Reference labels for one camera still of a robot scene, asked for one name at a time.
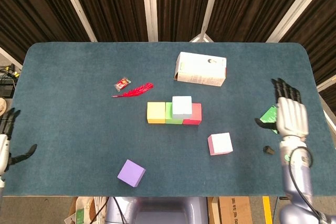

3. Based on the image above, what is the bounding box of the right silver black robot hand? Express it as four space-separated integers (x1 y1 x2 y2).
254 78 309 138

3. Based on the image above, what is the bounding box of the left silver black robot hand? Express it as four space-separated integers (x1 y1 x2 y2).
0 108 38 175

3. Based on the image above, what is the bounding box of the red foam cube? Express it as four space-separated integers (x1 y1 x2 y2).
183 103 203 125

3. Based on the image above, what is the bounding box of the light blue foam cube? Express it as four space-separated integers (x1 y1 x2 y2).
172 95 193 120

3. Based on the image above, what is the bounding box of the yellow foam cube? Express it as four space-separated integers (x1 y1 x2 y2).
146 101 166 124

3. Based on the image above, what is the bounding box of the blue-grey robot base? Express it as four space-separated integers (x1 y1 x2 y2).
104 196 209 224

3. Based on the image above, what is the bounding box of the green foil sachet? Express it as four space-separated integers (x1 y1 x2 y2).
259 105 279 134

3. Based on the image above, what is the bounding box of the beige straw hat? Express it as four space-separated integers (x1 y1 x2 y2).
0 97 8 116

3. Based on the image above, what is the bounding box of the black power box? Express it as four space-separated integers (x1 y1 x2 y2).
0 83 15 98

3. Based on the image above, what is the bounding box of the blue felt table cloth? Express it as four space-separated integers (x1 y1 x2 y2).
0 41 336 197

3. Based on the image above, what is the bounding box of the pink foam cube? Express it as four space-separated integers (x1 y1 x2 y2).
207 132 234 156

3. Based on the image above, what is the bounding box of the white printed paper bag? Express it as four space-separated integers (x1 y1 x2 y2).
64 196 108 224

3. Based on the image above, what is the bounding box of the dark brown curtain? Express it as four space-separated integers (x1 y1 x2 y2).
0 0 91 63
207 0 312 43
67 0 149 42
279 0 336 86
152 0 216 42

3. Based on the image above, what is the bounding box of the white printed cardboard box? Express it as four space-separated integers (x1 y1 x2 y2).
173 51 227 87

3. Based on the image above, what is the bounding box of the brown cardboard box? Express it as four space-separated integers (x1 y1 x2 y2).
207 196 253 224

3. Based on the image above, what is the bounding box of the green foam cube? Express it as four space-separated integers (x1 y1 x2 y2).
165 102 184 125

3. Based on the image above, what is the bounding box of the purple foam cube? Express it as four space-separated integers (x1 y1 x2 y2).
117 159 146 188

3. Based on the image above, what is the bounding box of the red wrapped candy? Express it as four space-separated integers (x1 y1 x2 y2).
114 77 132 92

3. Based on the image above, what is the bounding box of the red feather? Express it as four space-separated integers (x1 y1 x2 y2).
112 82 155 98

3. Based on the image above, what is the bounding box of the white frame post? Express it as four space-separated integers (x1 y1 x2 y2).
141 0 159 42
266 0 323 43
188 0 224 43
316 74 336 91
0 47 24 70
56 0 98 42

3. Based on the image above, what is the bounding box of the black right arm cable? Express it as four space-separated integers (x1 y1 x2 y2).
288 146 336 222

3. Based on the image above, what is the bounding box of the yellow green cable bundle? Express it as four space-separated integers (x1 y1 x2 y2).
0 63 20 79

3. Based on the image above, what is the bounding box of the thin blue cable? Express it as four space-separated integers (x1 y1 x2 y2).
272 197 280 217

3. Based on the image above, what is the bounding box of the black base cable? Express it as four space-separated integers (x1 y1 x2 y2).
112 196 128 224

